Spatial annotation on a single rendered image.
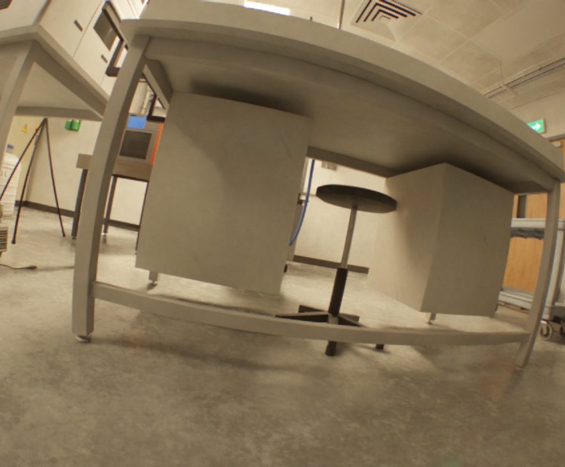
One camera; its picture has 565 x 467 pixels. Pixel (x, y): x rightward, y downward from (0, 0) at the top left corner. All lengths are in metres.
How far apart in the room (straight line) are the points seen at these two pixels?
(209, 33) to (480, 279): 1.40
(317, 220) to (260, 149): 3.22
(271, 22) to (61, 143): 4.50
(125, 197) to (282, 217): 3.54
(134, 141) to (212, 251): 1.70
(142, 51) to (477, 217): 1.39
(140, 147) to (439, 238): 2.17
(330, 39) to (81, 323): 1.03
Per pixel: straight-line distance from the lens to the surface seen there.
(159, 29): 0.87
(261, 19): 0.87
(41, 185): 5.17
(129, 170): 2.38
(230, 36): 0.81
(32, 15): 1.24
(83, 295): 0.83
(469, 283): 1.39
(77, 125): 4.90
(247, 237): 0.95
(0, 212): 1.76
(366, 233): 4.41
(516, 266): 4.11
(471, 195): 1.37
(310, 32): 0.86
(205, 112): 1.03
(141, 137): 2.50
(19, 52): 1.20
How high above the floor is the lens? 0.41
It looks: 1 degrees down
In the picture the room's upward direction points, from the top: 11 degrees clockwise
